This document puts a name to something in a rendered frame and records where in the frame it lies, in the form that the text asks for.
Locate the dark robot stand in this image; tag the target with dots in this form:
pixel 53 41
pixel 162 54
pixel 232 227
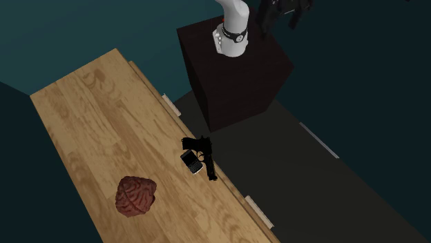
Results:
pixel 235 84

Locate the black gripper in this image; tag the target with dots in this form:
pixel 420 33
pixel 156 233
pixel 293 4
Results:
pixel 286 4

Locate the black pistol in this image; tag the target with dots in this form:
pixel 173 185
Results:
pixel 206 154

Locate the black mobile phone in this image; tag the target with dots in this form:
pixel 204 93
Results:
pixel 191 162

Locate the red brain model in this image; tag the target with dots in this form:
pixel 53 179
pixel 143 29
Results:
pixel 134 196

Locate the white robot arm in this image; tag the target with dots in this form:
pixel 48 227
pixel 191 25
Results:
pixel 234 20

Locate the wooden chest of drawers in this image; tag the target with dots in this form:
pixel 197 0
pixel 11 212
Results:
pixel 111 134

